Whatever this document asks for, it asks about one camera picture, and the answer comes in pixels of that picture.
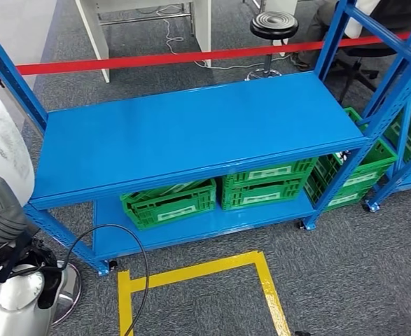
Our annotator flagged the black cable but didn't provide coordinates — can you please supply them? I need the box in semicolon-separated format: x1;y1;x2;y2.
36;223;150;336

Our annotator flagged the white floor cable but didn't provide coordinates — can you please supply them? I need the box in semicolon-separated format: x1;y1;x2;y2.
156;4;291;71

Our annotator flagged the person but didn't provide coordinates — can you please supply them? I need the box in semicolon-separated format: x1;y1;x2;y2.
291;0;383;71

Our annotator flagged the red barrier belt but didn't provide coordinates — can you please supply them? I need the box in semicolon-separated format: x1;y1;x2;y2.
0;31;411;88

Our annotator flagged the black round stool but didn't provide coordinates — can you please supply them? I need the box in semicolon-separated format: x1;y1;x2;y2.
245;11;299;82

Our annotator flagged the white curved plastic part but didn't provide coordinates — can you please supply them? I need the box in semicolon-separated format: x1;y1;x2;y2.
0;76;36;208

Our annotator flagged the yellow floor tape line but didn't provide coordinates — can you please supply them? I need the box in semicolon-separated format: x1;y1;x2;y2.
117;251;292;336

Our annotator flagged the chrome barrier stanchion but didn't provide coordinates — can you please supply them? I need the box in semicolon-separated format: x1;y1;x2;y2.
51;262;82;326

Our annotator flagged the black office chair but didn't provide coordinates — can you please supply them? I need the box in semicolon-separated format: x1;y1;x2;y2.
327;0;411;105

